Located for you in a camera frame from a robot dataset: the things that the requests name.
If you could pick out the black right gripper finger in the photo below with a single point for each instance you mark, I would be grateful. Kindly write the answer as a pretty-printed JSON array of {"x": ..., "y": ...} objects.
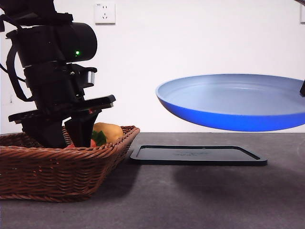
[{"x": 302, "y": 89}]

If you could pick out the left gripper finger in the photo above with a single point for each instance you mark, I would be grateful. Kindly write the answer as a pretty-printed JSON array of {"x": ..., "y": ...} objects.
[
  {"x": 81, "y": 131},
  {"x": 45, "y": 133}
]

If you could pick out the orange carrot with green leaves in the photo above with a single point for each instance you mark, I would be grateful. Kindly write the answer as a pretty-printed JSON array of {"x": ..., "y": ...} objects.
[{"x": 100, "y": 138}]

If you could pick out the blue round plate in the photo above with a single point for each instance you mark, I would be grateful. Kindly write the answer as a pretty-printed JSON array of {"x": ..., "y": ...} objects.
[{"x": 226, "y": 107}]

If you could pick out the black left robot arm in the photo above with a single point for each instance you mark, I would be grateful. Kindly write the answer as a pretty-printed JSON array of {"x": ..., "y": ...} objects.
[{"x": 47, "y": 40}]

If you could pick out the yellow-brown potato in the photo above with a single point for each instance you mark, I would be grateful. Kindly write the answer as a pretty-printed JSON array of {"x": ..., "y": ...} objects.
[{"x": 112, "y": 132}]

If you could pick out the brown woven wicker basket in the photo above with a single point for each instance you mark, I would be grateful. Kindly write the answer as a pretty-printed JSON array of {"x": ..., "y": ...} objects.
[{"x": 59, "y": 171}]

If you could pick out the black rectangular tray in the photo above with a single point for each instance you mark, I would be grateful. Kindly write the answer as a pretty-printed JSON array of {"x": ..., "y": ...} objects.
[{"x": 197, "y": 155}]

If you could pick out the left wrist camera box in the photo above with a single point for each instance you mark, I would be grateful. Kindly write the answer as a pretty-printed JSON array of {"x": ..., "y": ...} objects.
[{"x": 84, "y": 76}]

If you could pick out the white wall plate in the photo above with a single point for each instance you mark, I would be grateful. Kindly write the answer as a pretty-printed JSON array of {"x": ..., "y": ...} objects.
[{"x": 302, "y": 14}]

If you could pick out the white wall socket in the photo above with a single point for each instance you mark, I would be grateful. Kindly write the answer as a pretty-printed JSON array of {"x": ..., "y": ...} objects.
[{"x": 105, "y": 13}]

